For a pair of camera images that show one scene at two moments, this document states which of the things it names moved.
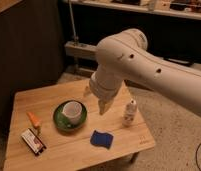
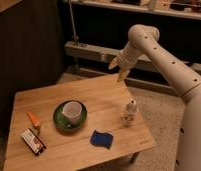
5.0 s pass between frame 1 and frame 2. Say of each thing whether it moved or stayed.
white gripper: moved
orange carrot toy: stayed
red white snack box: stayed
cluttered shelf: stayed
